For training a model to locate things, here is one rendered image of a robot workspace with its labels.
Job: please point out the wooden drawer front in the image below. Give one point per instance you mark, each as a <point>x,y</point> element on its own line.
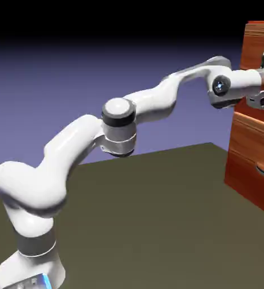
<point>242,155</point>
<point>253,45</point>

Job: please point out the reddish wooden cabinet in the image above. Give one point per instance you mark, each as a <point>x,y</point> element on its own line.
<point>247,194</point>

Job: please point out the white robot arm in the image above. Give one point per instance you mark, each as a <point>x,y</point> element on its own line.
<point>44,180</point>

